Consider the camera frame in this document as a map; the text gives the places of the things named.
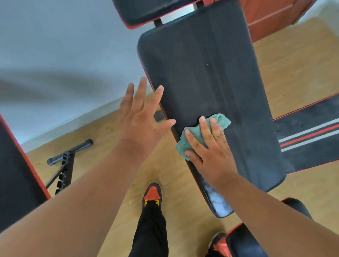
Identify person's right hand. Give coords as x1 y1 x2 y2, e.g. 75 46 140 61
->
184 116 240 191

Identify person's left hand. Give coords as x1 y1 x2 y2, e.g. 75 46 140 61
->
118 77 177 165

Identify green cleaning cloth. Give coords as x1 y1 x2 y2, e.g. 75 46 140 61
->
176 114 231 161

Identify black bench with headrest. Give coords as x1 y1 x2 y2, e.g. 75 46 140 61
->
111 0 313 257

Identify black weight bench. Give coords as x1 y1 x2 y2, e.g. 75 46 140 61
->
0 114 94 233

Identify person's right forearm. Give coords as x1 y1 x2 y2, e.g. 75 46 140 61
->
218 176 339 257

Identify person's left forearm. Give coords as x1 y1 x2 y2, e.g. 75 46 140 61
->
0 144 141 257

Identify person's left red black shoe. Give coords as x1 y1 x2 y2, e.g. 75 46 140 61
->
142 182 163 208

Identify person's red black shoe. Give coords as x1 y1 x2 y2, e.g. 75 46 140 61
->
209 232 232 257
142 182 163 208

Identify person's right red black shoe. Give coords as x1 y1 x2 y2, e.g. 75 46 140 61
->
209 232 232 257

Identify person's black trousers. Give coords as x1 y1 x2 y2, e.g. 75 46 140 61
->
128 200 226 257

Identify black striped sit-up bench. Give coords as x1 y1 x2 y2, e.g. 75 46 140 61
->
273 92 339 174

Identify red-brown wooden door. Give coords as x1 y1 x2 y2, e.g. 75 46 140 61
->
204 0 317 43

